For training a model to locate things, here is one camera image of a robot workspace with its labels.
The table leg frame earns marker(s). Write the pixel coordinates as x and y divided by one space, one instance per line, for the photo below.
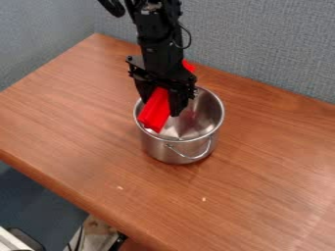
95 236

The white object at corner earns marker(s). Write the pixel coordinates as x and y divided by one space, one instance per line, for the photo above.
16 240

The red star-shaped block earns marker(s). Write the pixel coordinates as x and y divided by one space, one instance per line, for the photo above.
155 113

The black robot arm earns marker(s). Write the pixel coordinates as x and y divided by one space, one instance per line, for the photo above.
153 16

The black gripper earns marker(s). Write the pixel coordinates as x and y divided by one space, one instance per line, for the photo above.
159 59

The metal pot with handle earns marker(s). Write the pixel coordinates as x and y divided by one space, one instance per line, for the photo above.
188 137

